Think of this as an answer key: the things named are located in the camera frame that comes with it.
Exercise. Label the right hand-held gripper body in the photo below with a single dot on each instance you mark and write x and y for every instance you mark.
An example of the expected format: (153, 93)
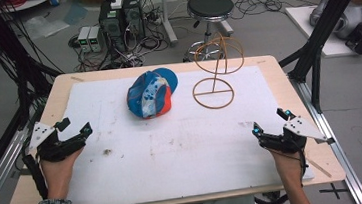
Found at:
(297, 129)

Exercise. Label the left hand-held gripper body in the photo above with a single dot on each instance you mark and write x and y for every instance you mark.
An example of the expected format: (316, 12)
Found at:
(51, 146)

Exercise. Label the blue and orange cap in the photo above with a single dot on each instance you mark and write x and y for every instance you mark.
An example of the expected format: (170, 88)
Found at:
(149, 95)

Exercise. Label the person's left hand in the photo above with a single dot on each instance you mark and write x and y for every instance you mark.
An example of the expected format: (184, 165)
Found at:
(57, 177)

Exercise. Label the person's right hand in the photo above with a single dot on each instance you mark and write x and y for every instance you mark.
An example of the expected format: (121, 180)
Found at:
(289, 168)

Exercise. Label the thin wooden strip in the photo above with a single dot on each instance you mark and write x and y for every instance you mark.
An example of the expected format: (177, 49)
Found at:
(319, 168)

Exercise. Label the white table mat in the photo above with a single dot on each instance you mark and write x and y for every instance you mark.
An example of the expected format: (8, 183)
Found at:
(187, 155)

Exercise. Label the white floor platform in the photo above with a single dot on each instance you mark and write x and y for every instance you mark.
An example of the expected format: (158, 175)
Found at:
(334, 48)

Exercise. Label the grey power supply unit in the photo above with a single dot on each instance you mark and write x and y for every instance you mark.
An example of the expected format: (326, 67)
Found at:
(84, 39)
(96, 39)

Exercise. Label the clear plastic sheet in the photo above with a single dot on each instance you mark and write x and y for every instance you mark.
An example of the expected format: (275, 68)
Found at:
(42, 26)

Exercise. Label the black computer tower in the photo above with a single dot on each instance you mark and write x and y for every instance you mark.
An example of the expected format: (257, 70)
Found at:
(134, 16)
(112, 28)

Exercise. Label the grey rounded machine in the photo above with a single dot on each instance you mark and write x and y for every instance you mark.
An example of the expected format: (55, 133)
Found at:
(350, 18)

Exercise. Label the black round stool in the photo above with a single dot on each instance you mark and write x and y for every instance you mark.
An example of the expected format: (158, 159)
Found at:
(210, 7)

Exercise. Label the white box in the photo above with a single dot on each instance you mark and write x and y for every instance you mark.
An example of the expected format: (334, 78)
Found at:
(117, 1)

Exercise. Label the white table leg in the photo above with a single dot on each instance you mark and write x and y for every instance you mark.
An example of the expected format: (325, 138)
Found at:
(168, 22)

